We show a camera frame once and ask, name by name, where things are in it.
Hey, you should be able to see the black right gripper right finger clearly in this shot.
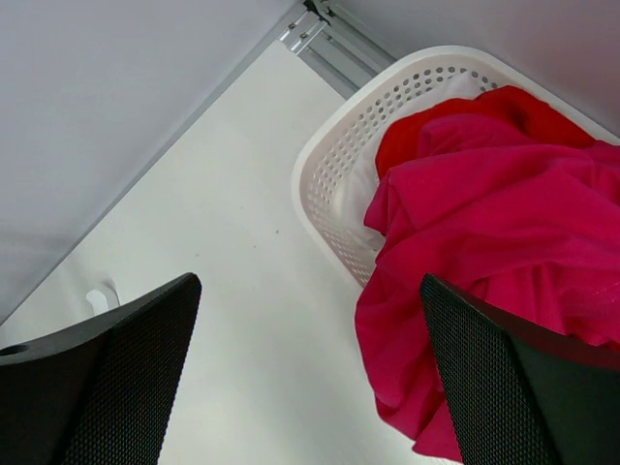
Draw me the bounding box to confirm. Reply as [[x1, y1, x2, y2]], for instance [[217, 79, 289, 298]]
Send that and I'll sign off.
[[419, 274, 619, 464]]

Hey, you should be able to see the red t shirt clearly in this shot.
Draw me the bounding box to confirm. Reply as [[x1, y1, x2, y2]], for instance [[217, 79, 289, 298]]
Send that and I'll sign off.
[[375, 85, 595, 178]]

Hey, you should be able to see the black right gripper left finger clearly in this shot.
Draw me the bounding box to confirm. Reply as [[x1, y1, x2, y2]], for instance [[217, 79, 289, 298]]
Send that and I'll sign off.
[[1, 273, 202, 464]]

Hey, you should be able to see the white t shirt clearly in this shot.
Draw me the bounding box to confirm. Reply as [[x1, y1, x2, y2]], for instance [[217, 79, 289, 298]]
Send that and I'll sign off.
[[340, 74, 481, 251]]

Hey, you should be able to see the magenta pink t shirt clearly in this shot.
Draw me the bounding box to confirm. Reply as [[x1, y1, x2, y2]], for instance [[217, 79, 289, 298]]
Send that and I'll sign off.
[[355, 119, 619, 461]]

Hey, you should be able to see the white perforated plastic basket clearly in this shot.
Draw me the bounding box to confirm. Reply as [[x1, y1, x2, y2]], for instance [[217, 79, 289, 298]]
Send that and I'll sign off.
[[292, 46, 619, 287]]

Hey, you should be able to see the aluminium corner frame post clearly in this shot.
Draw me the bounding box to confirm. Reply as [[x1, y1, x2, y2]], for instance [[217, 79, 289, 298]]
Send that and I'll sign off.
[[279, 1, 397, 99]]

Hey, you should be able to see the silver clothes rack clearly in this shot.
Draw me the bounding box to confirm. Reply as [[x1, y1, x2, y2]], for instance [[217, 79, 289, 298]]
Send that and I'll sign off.
[[85, 279, 120, 316]]

